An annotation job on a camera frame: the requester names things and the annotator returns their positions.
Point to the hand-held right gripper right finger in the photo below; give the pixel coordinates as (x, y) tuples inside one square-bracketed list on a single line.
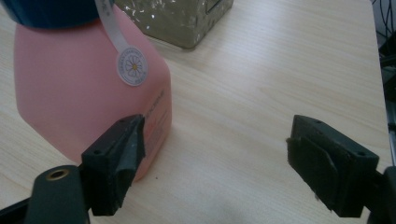
[(336, 168)]

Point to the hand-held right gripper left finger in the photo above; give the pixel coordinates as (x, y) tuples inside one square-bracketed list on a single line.
[(110, 168)]

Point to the pink bottle with blue cap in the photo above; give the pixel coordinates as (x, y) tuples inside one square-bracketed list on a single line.
[(77, 102)]

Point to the dark metal stand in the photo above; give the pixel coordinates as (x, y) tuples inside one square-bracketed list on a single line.
[(387, 56)]

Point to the speckled grey-green box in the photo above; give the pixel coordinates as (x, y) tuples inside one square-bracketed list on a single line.
[(177, 20)]

